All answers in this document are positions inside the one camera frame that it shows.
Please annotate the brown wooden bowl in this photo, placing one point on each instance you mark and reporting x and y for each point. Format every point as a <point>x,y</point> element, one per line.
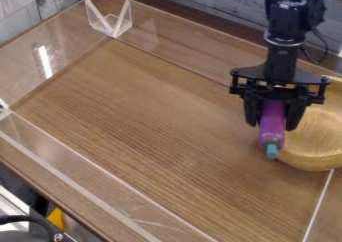
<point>313,147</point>

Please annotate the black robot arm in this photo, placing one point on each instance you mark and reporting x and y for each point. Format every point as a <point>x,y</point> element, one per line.
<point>278,79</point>

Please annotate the purple toy eggplant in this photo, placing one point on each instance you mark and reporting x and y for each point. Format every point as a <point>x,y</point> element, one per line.
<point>272,127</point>

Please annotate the clear acrylic wall enclosure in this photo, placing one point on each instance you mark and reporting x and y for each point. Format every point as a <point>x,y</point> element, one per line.
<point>122,128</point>

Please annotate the yellow object under table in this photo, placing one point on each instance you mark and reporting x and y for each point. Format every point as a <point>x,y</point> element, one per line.
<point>57,218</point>

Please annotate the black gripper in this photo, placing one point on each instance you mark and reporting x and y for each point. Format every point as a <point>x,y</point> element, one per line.
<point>304,90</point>

